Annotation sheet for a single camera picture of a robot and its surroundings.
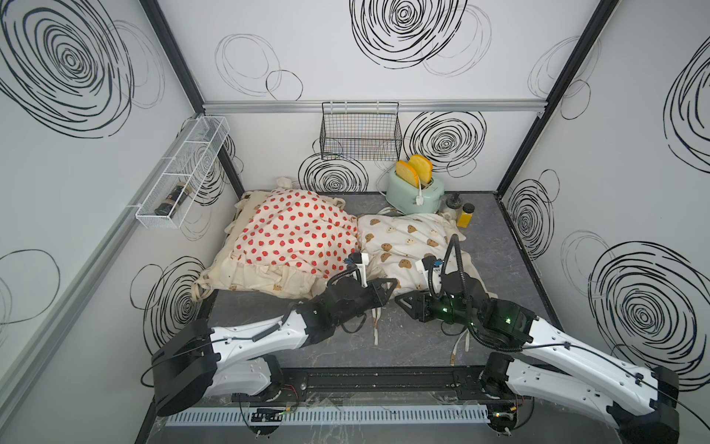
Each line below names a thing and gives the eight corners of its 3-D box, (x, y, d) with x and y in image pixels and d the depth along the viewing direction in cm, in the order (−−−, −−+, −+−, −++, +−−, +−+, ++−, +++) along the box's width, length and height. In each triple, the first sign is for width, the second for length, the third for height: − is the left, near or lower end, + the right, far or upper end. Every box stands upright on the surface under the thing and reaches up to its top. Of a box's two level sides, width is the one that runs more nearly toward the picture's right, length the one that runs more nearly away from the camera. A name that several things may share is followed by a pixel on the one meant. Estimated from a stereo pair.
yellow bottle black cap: (458, 227, 110) (465, 212, 103) (455, 218, 113) (462, 203, 106) (468, 228, 110) (476, 212, 103) (465, 218, 113) (473, 203, 106)
